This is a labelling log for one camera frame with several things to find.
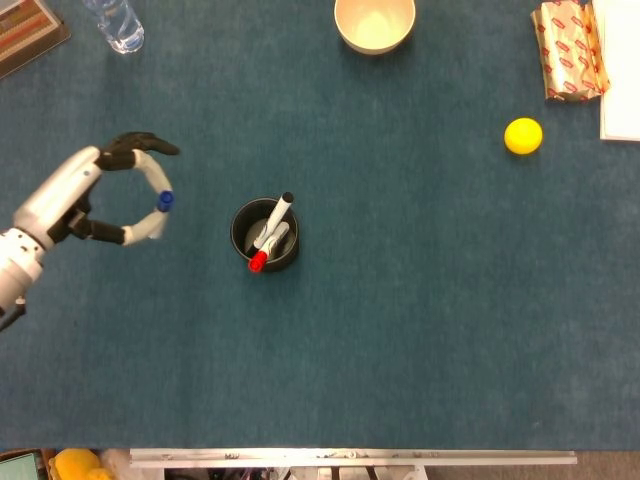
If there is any red capped whiteboard marker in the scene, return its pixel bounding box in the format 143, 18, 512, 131
248, 222, 291, 274

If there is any gold red wrapped package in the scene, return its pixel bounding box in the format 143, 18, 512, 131
529, 0, 612, 104

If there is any teal box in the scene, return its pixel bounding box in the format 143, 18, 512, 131
0, 449, 45, 480

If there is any striped colourful book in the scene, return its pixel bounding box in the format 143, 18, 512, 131
0, 0, 72, 80

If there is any black cylindrical pen cup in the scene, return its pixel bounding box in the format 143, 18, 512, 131
229, 197, 301, 275

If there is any blue capped whiteboard marker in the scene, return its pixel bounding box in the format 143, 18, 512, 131
147, 190, 176, 240

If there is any aluminium frame rail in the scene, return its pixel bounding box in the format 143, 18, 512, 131
128, 448, 578, 470

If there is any yellow toy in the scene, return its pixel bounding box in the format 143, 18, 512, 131
53, 448, 112, 480

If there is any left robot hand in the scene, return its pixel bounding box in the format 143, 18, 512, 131
13, 131, 181, 248

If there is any white paper stack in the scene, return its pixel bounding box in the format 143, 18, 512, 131
591, 0, 640, 143

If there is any clear plastic water bottle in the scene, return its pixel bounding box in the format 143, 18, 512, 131
82, 0, 146, 56

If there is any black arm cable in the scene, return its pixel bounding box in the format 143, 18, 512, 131
0, 297, 27, 332

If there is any blue table mat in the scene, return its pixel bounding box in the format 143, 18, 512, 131
0, 0, 640, 451

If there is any black capped whiteboard marker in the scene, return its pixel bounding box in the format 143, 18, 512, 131
253, 191, 295, 251

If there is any cream bowl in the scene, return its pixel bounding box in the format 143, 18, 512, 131
333, 0, 417, 55

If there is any yellow ball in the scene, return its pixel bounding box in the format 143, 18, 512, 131
503, 117, 544, 156

